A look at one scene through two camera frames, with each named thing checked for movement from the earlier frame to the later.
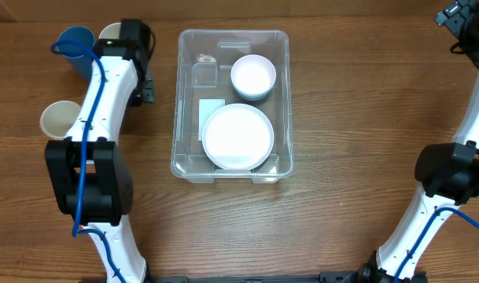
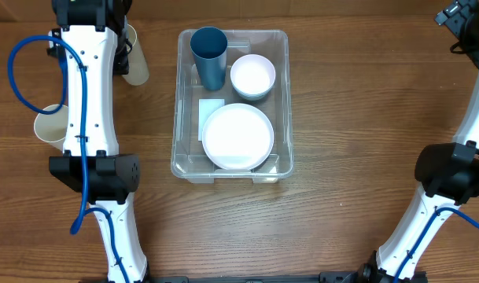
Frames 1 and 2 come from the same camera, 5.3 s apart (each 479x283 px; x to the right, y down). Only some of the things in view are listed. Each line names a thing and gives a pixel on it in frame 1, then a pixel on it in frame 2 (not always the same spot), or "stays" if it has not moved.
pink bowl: (253, 75) stays
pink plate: (237, 137) stays
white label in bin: (206, 108) stays
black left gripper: (141, 88) -> (115, 67)
